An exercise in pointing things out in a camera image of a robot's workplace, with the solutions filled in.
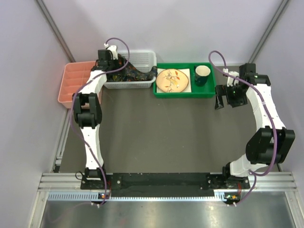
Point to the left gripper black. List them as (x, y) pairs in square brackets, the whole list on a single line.
[(116, 61)]

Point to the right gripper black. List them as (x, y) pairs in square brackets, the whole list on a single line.
[(223, 90)]

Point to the green floral tie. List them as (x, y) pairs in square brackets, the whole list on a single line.
[(130, 73)]

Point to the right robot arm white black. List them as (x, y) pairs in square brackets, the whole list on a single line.
[(272, 140)]

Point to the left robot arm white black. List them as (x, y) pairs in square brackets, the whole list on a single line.
[(88, 114)]

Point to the dark orange leaf tie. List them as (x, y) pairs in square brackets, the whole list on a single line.
[(122, 61)]

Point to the dark green mug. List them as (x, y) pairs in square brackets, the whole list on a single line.
[(201, 75)]

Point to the pink divided organizer box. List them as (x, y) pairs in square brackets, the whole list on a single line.
[(75, 75)]

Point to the white perforated plastic basket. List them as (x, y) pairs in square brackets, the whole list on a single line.
[(143, 60)]

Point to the white paper napkin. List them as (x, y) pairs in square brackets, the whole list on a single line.
[(189, 80)]

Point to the beige floral plate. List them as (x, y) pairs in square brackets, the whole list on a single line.
[(173, 80)]

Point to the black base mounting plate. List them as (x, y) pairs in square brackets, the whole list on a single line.
[(158, 185)]

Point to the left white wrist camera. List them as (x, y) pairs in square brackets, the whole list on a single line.
[(112, 49)]

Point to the left aluminium corner post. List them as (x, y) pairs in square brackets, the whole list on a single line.
[(56, 32)]

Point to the aluminium corner post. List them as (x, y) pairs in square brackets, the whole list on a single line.
[(271, 25), (56, 32)]

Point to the right aluminium corner post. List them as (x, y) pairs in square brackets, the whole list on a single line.
[(271, 25)]

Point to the aluminium frame rail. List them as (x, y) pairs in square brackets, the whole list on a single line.
[(273, 181)]

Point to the white slotted cable duct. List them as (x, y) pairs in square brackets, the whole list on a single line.
[(96, 196)]

